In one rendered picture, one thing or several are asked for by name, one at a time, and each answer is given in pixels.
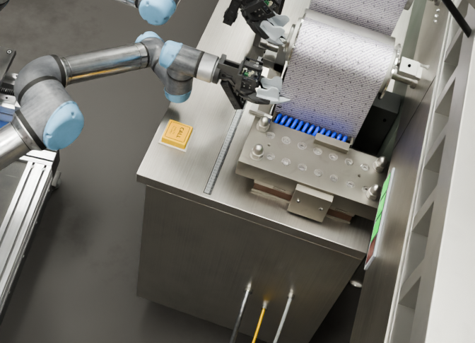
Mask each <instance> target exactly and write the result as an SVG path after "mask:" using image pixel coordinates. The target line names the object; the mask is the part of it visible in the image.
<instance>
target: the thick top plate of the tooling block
mask: <svg viewBox="0 0 475 343"><path fill-rule="evenodd" d="M259 120H260V117H257V116H255V118H254V121H253V123H252V126H251V129H250V132H249V134H248V136H247V139H246V142H245V145H244V147H243V149H242V153H241V154H240V158H239V160H238V163H237V168H236V171H235V173H237V174H239V175H243V176H245V177H247V178H251V179H253V180H257V181H260V182H263V183H265V184H268V185H271V186H274V187H277V188H280V189H282V190H285V191H288V192H292V193H294V191H295V188H296V186H297V184H299V185H303V186H306V187H309V188H312V189H314V190H317V191H320V192H323V193H326V194H330V195H332V196H334V198H333V201H332V204H331V207H335V208H337V209H341V210H344V211H347V212H349V213H352V214H355V215H358V216H362V217H364V218H367V219H370V220H372V221H375V218H376V215H377V209H378V206H379V202H380V197H381V194H380V197H379V199H378V200H377V201H374V202H373V201H370V200H369V199H368V198H367V197H366V196H365V193H366V191H367V190H368V189H369V188H370V187H372V186H373V185H374V184H378V185H379V186H380V187H381V193H382V187H383V185H384V182H385V180H386V179H387V174H388V170H389V165H390V162H389V161H388V162H387V167H386V170H385V172H383V173H377V172H376V171H374V170H373V163H374V162H375V161H376V160H377V159H378V158H377V157H374V156H371V155H368V154H366V153H362V152H360V151H357V150H354V149H350V148H349V150H348V153H347V154H345V153H342V152H339V151H335V150H334V149H330V148H327V147H325V146H321V145H319V144H315V143H313V142H314V140H315V136H313V135H310V134H306V133H304V132H300V131H298V130H295V129H291V128H290V127H286V126H283V125H281V124H277V123H275V122H270V126H269V131H268V132H266V133H261V132H259V131H258V130H257V128H256V126H257V123H258V121H259ZM256 144H261V145H262V146H263V148H264V157H263V159H262V160H260V161H253V160H252V159H251V158H250V152H251V150H252V149H253V148H254V146H255V145H256Z"/></svg>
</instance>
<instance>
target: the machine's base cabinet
mask: <svg viewBox="0 0 475 343"><path fill-rule="evenodd" d="M362 261H363V260H361V259H358V258H356V257H352V256H350V255H347V254H344V253H342V252H338V251H335V250H332V249H330V248H326V247H324V246H321V245H318V244H316V243H312V242H310V241H307V240H303V239H301V238H298V237H295V236H292V235H289V234H287V233H284V232H281V231H277V230H275V229H272V228H269V227H267V226H263V225H261V224H258V223H255V222H252V221H249V220H247V219H243V218H240V217H238V216H235V215H232V214H229V213H226V212H224V211H220V210H217V209H214V208H212V207H208V206H206V205H203V204H200V203H198V202H194V201H192V200H189V199H185V198H184V197H180V196H177V195H175V194H171V193H169V192H166V191H163V190H159V189H157V188H154V187H151V186H149V185H146V195H145V203H144V211H143V226H142V235H141V250H140V258H139V274H138V282H137V290H136V295H137V296H139V297H142V298H145V299H148V300H150V301H153V302H156V303H159V304H161V305H164V306H167V307H170V308H173V309H175V310H179V311H182V312H183V313H187V314H190V315H193V316H195V317H198V318H201V319H204V320H207V321H209V322H213V323H215V324H217V325H221V326H224V327H227V328H229V329H232V330H233V328H234V326H235V321H236V319H237V316H238V312H239V309H240V306H241V303H242V299H243V296H244V294H245V293H244V288H245V287H246V286H248V287H250V288H252V289H253V292H252V294H251V295H250V296H249V298H248V301H247V305H246V308H245V312H244V314H243V317H242V321H241V323H240V327H239V330H238V332H241V333H243V334H246V335H249V336H251V337H254V334H255V332H256V329H257V325H258V322H259V319H260V316H261V314H262V309H261V307H262V305H267V306H268V309H267V311H265V312H264V316H263V318H262V322H261V325H260V328H259V331H258V334H257V339H260V340H263V341H265V342H268V343H273V342H274V339H275V336H276V333H277V331H278V327H279V325H280V323H281V319H282V317H283V313H284V310H285V308H286V304H287V302H288V299H287V295H288V293H293V294H294V295H295V298H294V300H292V301H291V304H290V307H289V309H288V313H287V316H286V319H285V322H284V324H283V327H282V330H281V333H280V335H279V338H278V341H277V343H309V341H310V340H311V338H312V336H313V335H314V333H315V332H316V331H317V329H318V327H319V326H320V325H321V323H322V321H323V320H324V318H325V317H326V315H327V313H328V312H329V311H330V309H331V308H332V306H333V305H334V303H335V302H336V300H337V298H338V297H339V295H340V294H341V292H342V291H343V290H344V288H345V286H346V285H347V283H348V282H349V280H350V279H351V277H352V276H353V274H354V272H355V271H356V270H357V268H358V266H359V265H360V263H361V262H362Z"/></svg>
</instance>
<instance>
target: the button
mask: <svg viewBox="0 0 475 343"><path fill-rule="evenodd" d="M192 130H193V127H191V126H189V125H186V124H182V123H180V122H176V121H174V120H170V121H169V122H168V125H167V127H166V129H165V131H164V133H163V135H162V139H161V141H162V142H163V143H166V144H169V145H172V146H176V147H178V148H180V149H185V147H186V145H187V142H188V141H189V138H190V136H191V134H192Z"/></svg>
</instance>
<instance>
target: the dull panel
mask: <svg viewBox="0 0 475 343"><path fill-rule="evenodd" d="M426 2H427V0H414V4H413V8H412V11H411V16H410V19H409V24H408V28H407V32H406V37H405V40H404V45H403V49H402V52H401V57H400V59H401V58H402V57H406V58H408V59H412V60H414V55H415V51H416V46H417V42H418V36H419V33H420V29H421V24H422V20H423V14H424V11H425V7H426ZM407 86H408V84H405V83H402V82H399V81H394V86H393V90H392V92H393V93H396V94H399V95H402V97H401V103H400V106H399V112H398V115H397V117H396V118H395V120H394V122H393V124H392V126H391V127H390V129H389V131H388V133H387V135H386V137H385V139H384V141H383V142H382V144H381V146H380V148H379V150H378V152H377V158H379V157H380V156H385V157H386V158H387V161H389V162H390V161H391V157H392V151H393V148H394V143H395V139H396V135H397V130H398V126H399V121H400V117H401V112H402V108H403V104H404V99H405V95H406V89H407Z"/></svg>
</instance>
